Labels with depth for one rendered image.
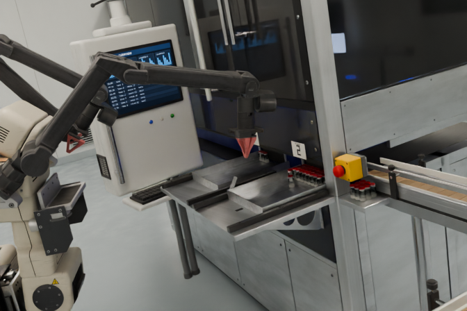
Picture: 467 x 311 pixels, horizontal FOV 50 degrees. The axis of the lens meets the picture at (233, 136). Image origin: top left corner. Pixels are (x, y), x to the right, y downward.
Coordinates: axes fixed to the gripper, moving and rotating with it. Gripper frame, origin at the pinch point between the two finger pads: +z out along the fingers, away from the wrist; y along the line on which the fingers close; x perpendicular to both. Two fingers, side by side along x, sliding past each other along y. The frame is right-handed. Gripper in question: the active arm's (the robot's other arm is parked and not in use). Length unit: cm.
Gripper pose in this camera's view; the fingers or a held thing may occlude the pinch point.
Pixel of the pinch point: (245, 155)
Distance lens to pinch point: 167.8
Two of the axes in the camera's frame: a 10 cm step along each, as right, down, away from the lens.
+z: 0.1, 9.9, 1.6
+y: 8.8, -0.8, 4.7
